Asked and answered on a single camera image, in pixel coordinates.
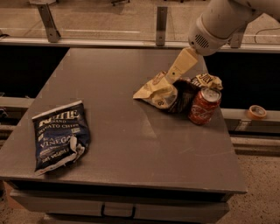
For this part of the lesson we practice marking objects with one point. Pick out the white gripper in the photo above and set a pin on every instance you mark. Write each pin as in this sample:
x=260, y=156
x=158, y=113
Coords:
x=207, y=40

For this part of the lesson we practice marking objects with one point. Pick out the brown chip bag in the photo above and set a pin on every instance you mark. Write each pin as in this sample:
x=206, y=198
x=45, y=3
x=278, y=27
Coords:
x=177, y=96

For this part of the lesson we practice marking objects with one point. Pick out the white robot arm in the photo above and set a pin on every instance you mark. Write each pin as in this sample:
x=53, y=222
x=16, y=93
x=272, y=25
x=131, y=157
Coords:
x=240, y=13

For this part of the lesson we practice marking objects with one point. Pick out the red coke can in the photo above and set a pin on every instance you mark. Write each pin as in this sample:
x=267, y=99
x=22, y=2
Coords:
x=204, y=104

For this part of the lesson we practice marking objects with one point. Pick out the blue Kettle chip bag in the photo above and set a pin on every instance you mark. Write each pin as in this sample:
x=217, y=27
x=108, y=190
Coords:
x=61, y=136

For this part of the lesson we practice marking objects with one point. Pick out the orange tape roll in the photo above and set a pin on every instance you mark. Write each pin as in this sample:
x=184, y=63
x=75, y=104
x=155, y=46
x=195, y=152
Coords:
x=257, y=112

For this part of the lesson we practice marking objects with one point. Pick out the right metal railing bracket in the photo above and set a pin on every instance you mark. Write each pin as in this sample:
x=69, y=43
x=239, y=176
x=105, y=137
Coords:
x=236, y=40

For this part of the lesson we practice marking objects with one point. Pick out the metal railing bracket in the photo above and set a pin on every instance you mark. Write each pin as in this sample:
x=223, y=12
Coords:
x=161, y=25
x=236, y=40
x=52, y=33

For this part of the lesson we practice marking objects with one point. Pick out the middle metal railing bracket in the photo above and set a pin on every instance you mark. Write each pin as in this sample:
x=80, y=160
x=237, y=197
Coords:
x=161, y=25

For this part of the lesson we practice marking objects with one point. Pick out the left metal railing bracket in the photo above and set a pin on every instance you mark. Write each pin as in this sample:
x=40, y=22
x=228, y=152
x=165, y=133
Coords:
x=52, y=33

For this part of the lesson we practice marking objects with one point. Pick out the grey drawer with handle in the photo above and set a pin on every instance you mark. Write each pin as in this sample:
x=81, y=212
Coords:
x=96, y=208

